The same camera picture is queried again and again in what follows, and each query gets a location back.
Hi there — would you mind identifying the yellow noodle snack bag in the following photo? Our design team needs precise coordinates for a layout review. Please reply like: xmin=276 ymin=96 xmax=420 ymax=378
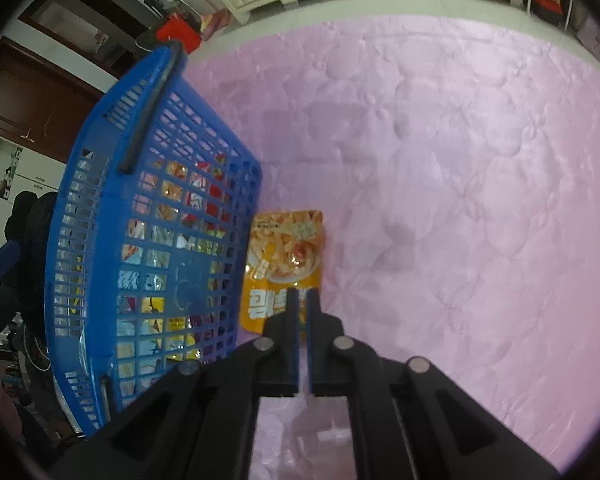
xmin=239 ymin=210 xmax=326 ymax=334

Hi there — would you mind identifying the blue plastic basket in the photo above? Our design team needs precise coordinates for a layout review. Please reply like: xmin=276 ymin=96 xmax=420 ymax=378
xmin=45 ymin=42 xmax=262 ymax=436

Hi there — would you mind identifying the pink quilted mat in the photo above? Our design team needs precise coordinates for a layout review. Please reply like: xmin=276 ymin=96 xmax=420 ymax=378
xmin=186 ymin=15 xmax=600 ymax=469

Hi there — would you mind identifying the red shopping bag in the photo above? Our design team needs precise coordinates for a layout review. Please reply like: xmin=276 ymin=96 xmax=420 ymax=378
xmin=155 ymin=14 xmax=202 ymax=54

